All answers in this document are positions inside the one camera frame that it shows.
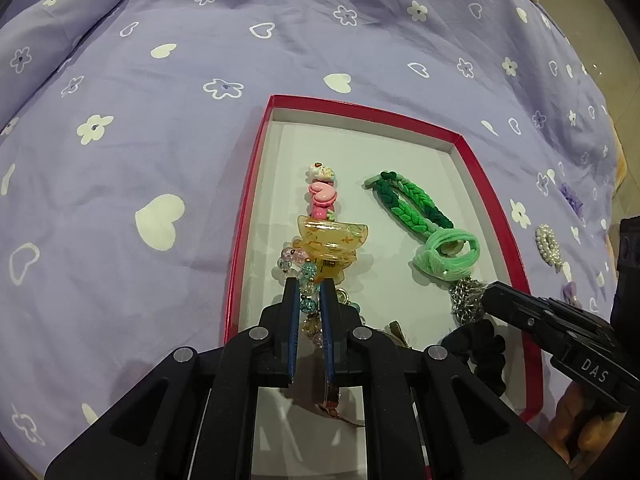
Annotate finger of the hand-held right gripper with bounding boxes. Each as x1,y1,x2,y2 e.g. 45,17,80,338
481,281,567,362
530,296,617,344

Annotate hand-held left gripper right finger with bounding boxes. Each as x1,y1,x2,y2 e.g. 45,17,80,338
320,280,573,480

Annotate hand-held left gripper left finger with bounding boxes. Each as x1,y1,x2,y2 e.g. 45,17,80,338
44,277,301,480

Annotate black scrunchie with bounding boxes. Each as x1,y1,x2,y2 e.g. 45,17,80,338
440,321,508,396

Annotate silver chain scrunchie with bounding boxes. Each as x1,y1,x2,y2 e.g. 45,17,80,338
447,280,488,322

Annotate crystal bead bracelet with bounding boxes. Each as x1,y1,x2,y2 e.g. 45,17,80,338
272,246,368,348

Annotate light green hair tie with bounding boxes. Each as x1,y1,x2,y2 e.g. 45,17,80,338
412,229,481,282

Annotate amber hair claw clip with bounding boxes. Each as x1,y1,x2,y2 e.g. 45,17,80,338
290,214,370,283

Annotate pink cartoon hair clip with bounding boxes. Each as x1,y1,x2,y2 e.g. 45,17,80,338
306,161,342,222

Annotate green braided hair tie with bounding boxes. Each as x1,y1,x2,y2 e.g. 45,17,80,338
363,171,456,236

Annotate red jewelry box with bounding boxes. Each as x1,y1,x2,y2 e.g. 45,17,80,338
223,94,545,422

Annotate person's right hand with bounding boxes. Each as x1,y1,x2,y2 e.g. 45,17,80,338
546,382,628,468

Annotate purple mesh flower scrunchie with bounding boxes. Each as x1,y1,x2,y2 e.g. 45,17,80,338
557,182,586,217

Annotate orange towel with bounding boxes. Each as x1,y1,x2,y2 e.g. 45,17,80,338
612,125,629,196

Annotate purple flower print blanket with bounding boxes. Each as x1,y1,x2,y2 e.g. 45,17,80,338
0,0,632,480

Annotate white pearl bracelet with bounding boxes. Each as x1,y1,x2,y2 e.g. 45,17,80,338
535,224,573,283

